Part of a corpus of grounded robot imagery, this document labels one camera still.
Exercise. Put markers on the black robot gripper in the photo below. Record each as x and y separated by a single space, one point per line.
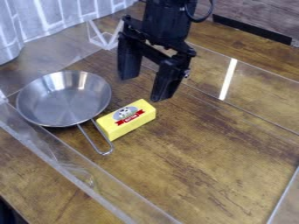
158 37

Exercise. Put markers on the yellow butter block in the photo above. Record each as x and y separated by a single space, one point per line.
127 119

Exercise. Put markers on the silver metal frying pan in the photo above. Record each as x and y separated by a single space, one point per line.
63 99

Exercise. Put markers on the black strip on table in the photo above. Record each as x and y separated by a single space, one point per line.
253 29

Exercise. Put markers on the white sheer curtain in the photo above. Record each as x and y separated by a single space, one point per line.
31 19

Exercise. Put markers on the clear acrylic barrier wall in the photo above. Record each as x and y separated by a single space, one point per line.
215 161

